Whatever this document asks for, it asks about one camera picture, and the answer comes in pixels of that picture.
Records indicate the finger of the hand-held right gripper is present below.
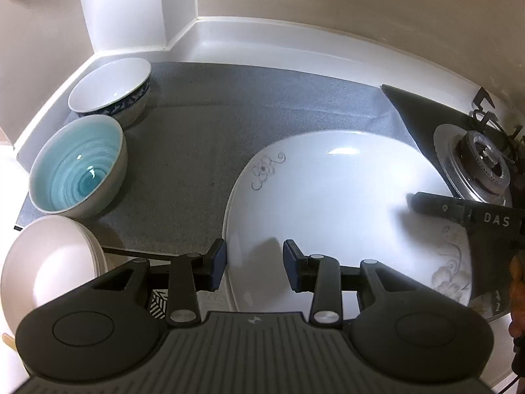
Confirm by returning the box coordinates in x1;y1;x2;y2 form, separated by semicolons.
407;191;469;227

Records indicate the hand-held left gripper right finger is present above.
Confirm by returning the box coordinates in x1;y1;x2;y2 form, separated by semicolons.
283;239;414;326

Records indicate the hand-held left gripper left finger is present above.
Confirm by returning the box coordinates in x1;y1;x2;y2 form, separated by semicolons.
86;238;227;326

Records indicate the white floral square plate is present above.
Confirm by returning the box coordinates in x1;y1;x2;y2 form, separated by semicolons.
222;130;473;317

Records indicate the teal glazed bowl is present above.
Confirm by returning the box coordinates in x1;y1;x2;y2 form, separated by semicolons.
28;115;129;219

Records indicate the white bowl with blue band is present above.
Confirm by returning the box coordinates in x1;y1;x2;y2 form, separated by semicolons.
68;57;152;129

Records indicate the person's right hand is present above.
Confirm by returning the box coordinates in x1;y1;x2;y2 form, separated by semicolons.
508;252;525;338

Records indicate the metal gas burner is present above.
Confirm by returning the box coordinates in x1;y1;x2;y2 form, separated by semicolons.
433;125;514;206

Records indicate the black glass gas stove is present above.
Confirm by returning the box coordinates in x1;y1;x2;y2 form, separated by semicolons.
381;84;525;214

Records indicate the black pan support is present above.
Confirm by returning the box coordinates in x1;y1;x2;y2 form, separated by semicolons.
470;86;525;161

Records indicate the grey and white printed cloth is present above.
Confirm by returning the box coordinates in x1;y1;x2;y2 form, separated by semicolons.
14;61;419;319

